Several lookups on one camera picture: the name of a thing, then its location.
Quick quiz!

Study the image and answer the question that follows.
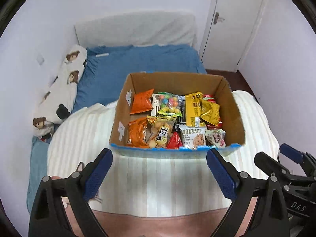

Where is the small white cartoon packet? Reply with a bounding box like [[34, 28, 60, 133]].
[[205, 129, 226, 148]]

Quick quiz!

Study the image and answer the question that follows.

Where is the small yellow snack bag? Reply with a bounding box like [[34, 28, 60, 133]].
[[200, 100, 220, 126]]

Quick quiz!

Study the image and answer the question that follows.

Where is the white cookie packet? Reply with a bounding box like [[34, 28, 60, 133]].
[[179, 125, 207, 150]]

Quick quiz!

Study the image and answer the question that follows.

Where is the red snack packet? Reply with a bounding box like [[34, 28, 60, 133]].
[[202, 94, 217, 103]]

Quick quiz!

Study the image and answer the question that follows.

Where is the small red triangular packet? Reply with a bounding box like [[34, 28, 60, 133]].
[[166, 132, 183, 149]]

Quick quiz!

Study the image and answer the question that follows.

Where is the yellow black noodle packet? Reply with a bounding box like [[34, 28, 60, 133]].
[[174, 91, 206, 133]]

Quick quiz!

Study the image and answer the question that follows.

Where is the colourful candy ball bag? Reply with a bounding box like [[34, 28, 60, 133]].
[[158, 92, 183, 117]]

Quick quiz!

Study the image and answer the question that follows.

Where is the yellow egg biscuit bag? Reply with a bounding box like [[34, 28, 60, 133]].
[[147, 116, 177, 148]]

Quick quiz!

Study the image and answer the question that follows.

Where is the orange chip bag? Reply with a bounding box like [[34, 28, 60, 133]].
[[127, 117, 149, 148]]

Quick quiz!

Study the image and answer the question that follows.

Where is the white biscuit box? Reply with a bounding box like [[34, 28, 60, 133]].
[[151, 94, 161, 117]]

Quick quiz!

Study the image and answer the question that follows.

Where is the orange snack packet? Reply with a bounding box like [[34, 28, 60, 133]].
[[130, 89, 154, 115]]

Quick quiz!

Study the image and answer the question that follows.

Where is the light blue blanket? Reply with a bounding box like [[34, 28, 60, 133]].
[[26, 136, 49, 213]]

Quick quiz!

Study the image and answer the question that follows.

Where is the pink blanket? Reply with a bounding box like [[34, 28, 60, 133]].
[[60, 197, 259, 237]]

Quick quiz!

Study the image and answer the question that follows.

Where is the cream striped blanket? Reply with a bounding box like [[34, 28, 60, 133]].
[[47, 91, 279, 217]]

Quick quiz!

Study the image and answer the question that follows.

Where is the cardboard box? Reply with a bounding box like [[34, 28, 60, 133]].
[[110, 72, 245, 158]]

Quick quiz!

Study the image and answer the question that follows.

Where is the white bear print pillow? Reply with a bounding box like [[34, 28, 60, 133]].
[[32, 44, 87, 139]]

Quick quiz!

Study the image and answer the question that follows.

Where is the blue bed sheet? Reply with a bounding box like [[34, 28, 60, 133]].
[[72, 44, 206, 112]]

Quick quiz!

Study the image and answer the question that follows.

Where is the white door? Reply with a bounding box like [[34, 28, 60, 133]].
[[199, 0, 263, 72]]

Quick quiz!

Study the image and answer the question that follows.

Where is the white quilted headboard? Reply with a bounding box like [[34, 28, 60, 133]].
[[74, 10, 197, 48]]

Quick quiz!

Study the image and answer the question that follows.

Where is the metal door handle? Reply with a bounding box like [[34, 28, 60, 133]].
[[213, 12, 225, 25]]

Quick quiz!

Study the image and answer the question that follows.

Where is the white wall socket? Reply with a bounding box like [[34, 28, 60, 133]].
[[36, 54, 45, 66]]

